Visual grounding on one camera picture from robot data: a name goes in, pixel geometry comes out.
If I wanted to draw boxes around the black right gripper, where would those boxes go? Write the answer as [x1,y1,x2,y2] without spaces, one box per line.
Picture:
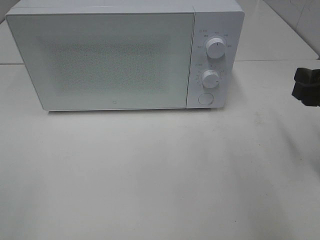
[292,67,320,107]

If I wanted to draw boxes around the white timer knob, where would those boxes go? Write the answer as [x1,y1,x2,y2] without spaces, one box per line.
[201,70,220,89]

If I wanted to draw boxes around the round white door button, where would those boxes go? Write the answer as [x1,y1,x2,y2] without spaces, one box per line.
[198,93,214,106]

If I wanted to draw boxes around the white microwave door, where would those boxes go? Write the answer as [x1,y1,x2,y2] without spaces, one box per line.
[7,13,194,111]

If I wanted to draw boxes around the upper white power knob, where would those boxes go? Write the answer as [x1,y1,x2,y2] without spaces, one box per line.
[205,36,227,59]

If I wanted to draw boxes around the white microwave oven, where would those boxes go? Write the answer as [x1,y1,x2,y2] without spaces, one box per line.
[5,0,245,109]

